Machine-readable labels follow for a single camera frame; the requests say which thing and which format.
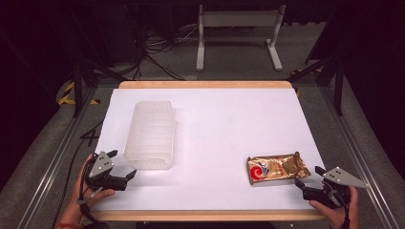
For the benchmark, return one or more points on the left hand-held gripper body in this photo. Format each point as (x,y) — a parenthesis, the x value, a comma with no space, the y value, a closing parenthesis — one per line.
(101,165)

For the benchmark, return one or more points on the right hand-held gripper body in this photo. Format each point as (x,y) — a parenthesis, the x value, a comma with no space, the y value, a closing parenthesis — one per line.
(337,183)

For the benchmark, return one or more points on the person's right hand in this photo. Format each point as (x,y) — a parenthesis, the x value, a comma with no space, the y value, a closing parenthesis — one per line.
(334,216)

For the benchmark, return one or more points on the person's left hand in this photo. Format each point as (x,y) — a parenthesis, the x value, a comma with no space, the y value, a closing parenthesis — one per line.
(83,195)

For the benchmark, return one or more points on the gold snack packet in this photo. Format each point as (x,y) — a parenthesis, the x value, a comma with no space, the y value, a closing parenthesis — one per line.
(275,168)

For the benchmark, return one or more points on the translucent plastic container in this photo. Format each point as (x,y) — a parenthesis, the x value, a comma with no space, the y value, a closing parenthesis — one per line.
(150,135)

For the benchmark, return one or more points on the yellow black hazard tape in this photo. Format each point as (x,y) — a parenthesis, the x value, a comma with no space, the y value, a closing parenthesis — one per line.
(68,95)

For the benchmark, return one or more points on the black tripod stand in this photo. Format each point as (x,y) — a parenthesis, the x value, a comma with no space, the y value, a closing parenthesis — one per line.
(79,86)
(334,76)

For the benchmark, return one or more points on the white table sheet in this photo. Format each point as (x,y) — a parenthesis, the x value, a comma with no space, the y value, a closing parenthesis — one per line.
(223,133)

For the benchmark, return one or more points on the aluminium floor rail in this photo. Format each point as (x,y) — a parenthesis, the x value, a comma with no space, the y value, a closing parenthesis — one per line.
(54,159)
(356,152)

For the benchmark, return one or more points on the white metal stand frame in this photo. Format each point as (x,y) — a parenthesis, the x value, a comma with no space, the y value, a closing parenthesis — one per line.
(238,19)

